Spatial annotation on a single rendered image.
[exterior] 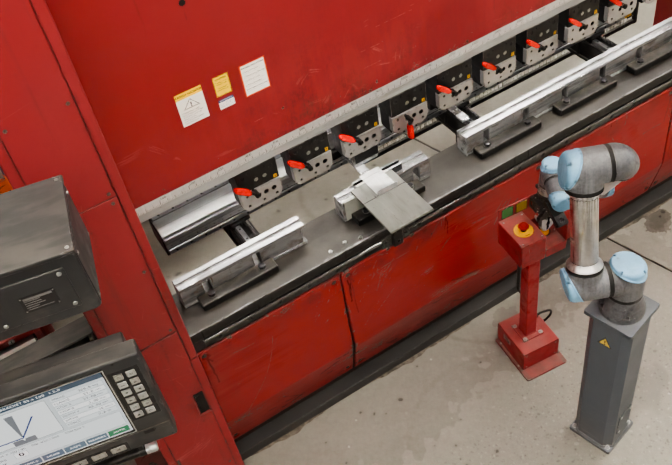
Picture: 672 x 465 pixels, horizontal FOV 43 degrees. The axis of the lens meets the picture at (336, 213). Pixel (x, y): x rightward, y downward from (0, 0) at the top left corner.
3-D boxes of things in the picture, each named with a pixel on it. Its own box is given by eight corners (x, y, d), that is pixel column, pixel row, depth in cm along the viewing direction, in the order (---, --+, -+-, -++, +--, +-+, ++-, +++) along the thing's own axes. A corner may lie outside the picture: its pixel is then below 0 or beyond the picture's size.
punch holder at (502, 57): (483, 89, 311) (483, 52, 299) (469, 79, 317) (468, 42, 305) (515, 73, 315) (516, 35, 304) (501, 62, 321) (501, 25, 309)
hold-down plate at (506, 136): (481, 160, 328) (481, 154, 326) (473, 153, 332) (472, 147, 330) (541, 127, 337) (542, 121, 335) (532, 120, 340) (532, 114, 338)
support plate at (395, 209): (391, 234, 292) (391, 232, 291) (350, 192, 309) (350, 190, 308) (433, 210, 297) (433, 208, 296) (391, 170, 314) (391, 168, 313)
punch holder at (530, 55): (526, 67, 317) (527, 30, 305) (511, 57, 322) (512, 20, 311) (557, 51, 321) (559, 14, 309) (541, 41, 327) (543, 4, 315)
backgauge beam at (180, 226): (169, 258, 313) (161, 238, 306) (155, 236, 322) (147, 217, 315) (632, 16, 379) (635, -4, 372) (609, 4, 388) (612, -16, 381)
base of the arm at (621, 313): (654, 304, 283) (658, 285, 276) (629, 332, 277) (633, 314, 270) (614, 282, 292) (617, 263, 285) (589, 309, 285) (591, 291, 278)
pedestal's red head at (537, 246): (521, 269, 316) (522, 237, 303) (497, 242, 326) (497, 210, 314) (566, 248, 320) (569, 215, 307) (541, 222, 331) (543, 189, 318)
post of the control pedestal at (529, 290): (525, 336, 359) (529, 252, 321) (518, 328, 363) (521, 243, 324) (536, 331, 360) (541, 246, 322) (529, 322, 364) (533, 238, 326)
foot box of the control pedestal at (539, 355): (527, 382, 357) (528, 366, 349) (495, 340, 374) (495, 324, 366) (567, 362, 362) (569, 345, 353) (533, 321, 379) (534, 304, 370)
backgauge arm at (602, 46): (616, 80, 372) (619, 54, 362) (519, 20, 413) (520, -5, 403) (629, 73, 374) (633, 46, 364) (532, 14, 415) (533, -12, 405)
